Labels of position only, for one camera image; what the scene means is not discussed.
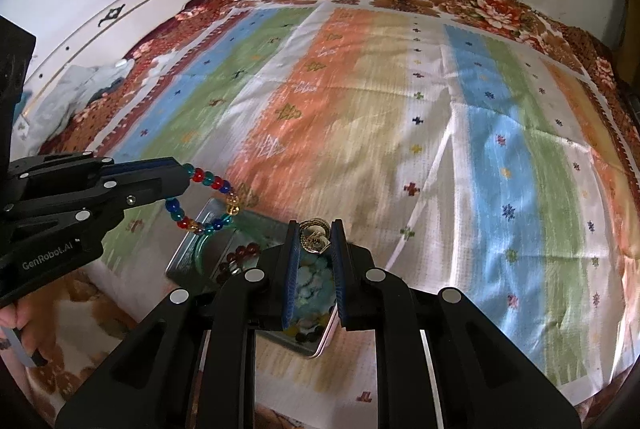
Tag green bangle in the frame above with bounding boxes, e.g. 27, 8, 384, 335
192, 214, 288, 282

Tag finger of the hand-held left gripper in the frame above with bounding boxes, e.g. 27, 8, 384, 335
2, 171, 191, 233
7, 150, 189, 198

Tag floral brown blanket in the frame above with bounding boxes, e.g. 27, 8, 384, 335
15, 0, 640, 429

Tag metal tin box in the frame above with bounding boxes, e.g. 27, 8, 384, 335
166, 198, 340, 359

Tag crumpled plastic bag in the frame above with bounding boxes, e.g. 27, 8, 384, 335
25, 61, 133, 130

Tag clear crystal gold bracelet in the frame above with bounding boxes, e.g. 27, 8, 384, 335
298, 218, 332, 256

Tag light blue bead bracelet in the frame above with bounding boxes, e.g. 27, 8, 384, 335
297, 254, 335, 325

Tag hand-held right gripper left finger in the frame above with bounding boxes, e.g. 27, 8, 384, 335
55, 219, 303, 429

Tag yellow and dark bead bracelet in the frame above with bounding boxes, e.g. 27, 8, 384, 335
217, 244, 331, 344

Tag multicolour glass bead bracelet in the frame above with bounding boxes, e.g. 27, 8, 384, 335
165, 163, 242, 236

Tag person's left hand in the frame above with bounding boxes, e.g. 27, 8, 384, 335
0, 296, 33, 335

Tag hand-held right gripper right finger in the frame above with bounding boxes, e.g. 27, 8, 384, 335
329, 218, 583, 429

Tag striped pastel cloth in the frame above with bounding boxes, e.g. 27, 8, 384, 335
75, 4, 638, 402

